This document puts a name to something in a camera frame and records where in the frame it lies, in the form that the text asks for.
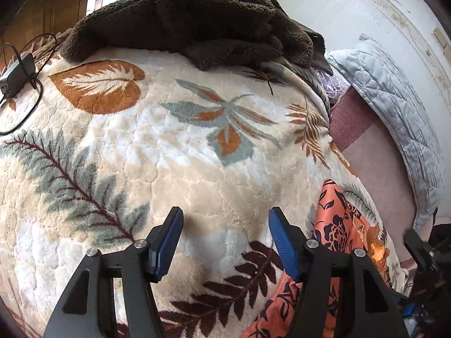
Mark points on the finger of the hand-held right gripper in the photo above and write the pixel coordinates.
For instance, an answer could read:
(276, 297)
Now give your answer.
(419, 250)

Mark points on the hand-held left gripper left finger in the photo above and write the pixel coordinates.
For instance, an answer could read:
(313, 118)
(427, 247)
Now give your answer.
(169, 243)

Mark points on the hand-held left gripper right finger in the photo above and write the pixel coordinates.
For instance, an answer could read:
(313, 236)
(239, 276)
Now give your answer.
(280, 239)

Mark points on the orange floral garment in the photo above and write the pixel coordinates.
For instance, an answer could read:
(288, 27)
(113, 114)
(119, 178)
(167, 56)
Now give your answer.
(338, 225)

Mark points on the cream leaf print blanket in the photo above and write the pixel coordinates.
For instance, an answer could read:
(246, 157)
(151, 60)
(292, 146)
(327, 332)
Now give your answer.
(176, 169)

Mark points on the pink bed sheet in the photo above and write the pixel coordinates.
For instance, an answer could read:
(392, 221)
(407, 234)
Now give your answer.
(380, 169)

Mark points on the grey quilted pillow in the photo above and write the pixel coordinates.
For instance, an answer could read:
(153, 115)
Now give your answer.
(398, 105)

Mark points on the purple patterned cloth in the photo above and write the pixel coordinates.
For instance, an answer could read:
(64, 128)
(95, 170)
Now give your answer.
(329, 84)

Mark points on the dark brown fleece blanket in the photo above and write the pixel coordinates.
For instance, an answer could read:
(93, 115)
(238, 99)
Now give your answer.
(193, 24)

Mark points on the black power adapter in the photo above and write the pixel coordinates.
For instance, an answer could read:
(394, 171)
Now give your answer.
(16, 75)

